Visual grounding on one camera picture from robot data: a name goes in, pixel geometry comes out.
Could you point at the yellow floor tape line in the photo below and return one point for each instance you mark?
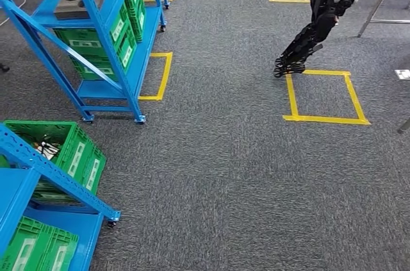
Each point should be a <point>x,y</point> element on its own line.
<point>320,119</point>

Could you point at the white floor label plate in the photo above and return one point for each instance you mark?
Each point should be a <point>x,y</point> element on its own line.
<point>402,74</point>

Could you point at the black humanoid robot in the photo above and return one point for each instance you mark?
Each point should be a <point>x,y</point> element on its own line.
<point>320,18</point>

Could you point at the green open plastic basket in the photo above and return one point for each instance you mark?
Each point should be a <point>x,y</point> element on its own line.
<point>87,150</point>

